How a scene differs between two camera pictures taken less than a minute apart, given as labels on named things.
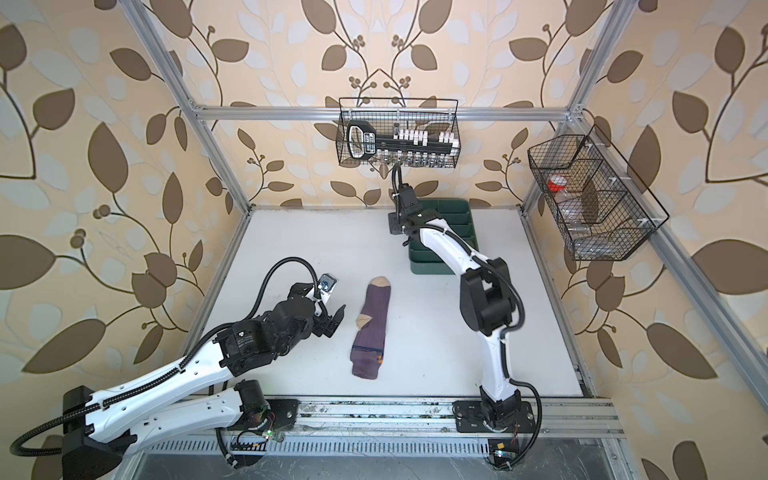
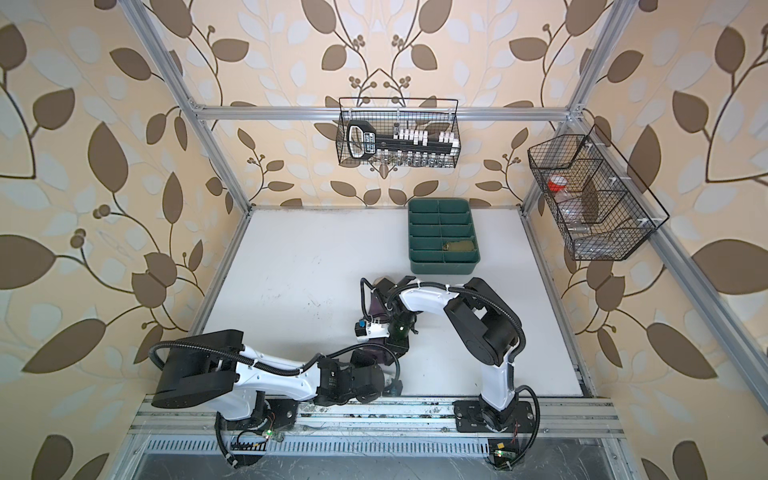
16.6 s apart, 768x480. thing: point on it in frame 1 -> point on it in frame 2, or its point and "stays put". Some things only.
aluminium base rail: x=333 y=417 stays put
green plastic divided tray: x=457 y=215 stays put
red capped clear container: x=557 y=183 stays put
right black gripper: x=394 y=223 -> x=399 y=347
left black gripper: x=326 y=320 -> x=365 y=358
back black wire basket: x=391 y=133 stays put
